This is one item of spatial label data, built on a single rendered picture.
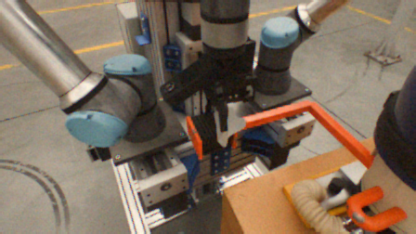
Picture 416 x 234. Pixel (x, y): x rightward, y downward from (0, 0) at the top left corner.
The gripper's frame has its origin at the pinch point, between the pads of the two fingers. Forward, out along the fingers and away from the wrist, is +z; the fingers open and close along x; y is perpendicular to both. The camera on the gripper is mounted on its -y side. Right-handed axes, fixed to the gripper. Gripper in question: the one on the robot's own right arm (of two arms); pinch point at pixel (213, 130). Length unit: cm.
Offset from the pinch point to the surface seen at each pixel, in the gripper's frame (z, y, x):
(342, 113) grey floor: 122, 166, 88
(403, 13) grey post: 67, 287, 152
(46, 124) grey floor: 119, -94, 173
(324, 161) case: 13.6, 27.3, -8.4
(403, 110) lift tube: -15.4, 20.3, -20.7
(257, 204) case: 13.4, 5.5, -12.8
